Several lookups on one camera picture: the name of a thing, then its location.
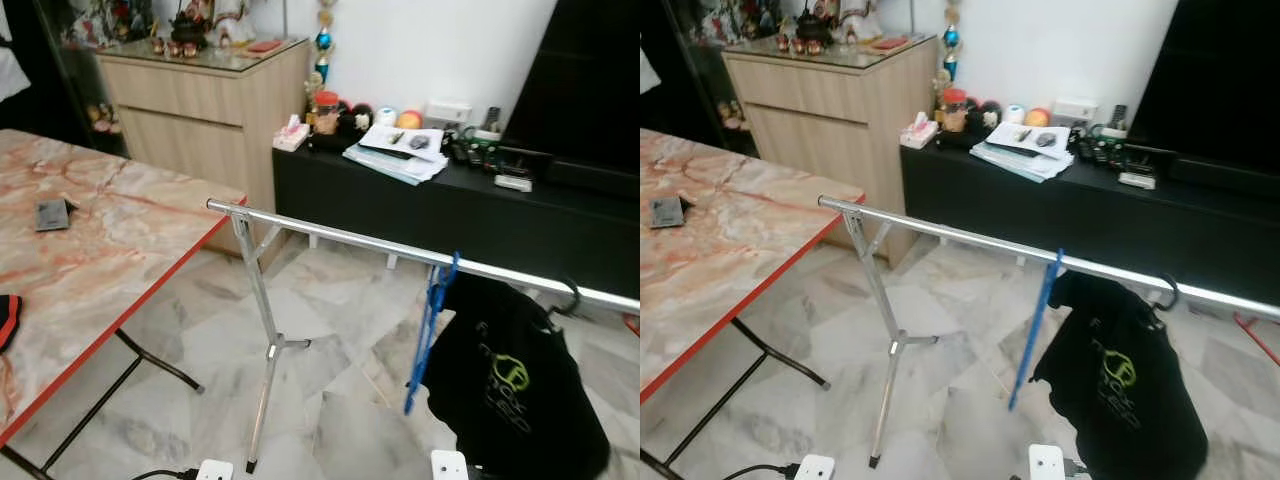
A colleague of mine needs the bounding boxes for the black shelf unit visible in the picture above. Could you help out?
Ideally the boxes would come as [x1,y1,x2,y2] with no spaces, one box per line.
[640,0,726,146]
[0,0,101,151]

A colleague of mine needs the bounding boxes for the orange marble folding table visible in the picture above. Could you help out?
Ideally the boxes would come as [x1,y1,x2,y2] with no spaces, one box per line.
[640,128,866,480]
[0,128,248,480]

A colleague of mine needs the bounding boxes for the black teapot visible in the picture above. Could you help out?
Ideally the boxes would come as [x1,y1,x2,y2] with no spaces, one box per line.
[793,5,836,51]
[165,5,211,51]

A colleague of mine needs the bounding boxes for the hanging ornament blue baubles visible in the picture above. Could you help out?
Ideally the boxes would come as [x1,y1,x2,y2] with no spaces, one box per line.
[312,0,336,86]
[938,0,963,83]

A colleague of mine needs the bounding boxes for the white paper stack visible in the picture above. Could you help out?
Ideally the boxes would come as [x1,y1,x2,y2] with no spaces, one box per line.
[342,122,451,186]
[970,120,1076,184]

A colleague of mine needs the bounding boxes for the colourful figurine cluster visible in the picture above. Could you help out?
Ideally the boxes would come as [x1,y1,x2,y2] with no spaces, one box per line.
[60,0,151,46]
[695,0,776,46]

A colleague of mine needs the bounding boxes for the light wooden drawer cabinet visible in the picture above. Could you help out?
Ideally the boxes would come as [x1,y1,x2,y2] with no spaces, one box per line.
[720,35,939,266]
[95,38,311,271]

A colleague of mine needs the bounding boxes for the black flat television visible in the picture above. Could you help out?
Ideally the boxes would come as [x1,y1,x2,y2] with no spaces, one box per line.
[1128,0,1280,171]
[500,0,641,171]

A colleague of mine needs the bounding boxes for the blue plastic hanger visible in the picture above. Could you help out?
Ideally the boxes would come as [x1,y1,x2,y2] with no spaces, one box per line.
[403,250,461,416]
[1005,248,1066,413]

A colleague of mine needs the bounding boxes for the black round toys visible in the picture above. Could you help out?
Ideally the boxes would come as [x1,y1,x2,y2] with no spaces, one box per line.
[335,98,376,136]
[963,98,1004,136]

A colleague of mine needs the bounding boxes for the green black gadget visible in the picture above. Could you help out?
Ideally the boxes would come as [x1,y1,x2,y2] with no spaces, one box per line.
[445,128,506,166]
[1072,125,1131,163]

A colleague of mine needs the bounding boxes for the white socket box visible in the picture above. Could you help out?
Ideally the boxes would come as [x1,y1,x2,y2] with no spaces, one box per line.
[425,98,473,126]
[1052,96,1099,123]

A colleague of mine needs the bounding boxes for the black TV console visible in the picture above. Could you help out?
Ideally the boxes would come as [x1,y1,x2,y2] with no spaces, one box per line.
[272,140,641,301]
[900,140,1280,306]

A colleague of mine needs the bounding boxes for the pink tissue box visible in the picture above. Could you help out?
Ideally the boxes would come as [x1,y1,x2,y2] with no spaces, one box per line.
[900,112,939,151]
[272,115,311,153]

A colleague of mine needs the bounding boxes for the black t-shirt large green logo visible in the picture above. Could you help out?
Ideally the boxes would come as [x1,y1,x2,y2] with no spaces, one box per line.
[1030,268,1211,480]
[425,272,613,480]

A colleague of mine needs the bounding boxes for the red lidded jar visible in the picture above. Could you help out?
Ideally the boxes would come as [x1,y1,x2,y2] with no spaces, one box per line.
[312,90,341,136]
[940,88,969,134]

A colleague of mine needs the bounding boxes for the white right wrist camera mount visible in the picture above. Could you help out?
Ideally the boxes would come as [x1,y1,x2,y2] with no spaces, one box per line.
[430,450,471,480]
[1028,443,1069,480]

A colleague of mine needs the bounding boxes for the black clothes hanger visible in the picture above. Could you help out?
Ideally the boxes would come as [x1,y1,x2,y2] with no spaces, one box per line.
[1150,272,1181,313]
[545,275,583,321]

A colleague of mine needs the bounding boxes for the dark garment with orange trim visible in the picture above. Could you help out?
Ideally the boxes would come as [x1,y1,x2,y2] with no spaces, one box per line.
[0,293,23,353]

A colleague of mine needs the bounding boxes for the black soundbar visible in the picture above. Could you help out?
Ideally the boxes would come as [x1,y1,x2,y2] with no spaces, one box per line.
[495,145,641,196]
[1125,143,1280,196]

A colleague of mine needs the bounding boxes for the silver metal clothes rack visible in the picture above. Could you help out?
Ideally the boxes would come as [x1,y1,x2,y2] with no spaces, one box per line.
[207,198,641,473]
[818,193,1280,469]

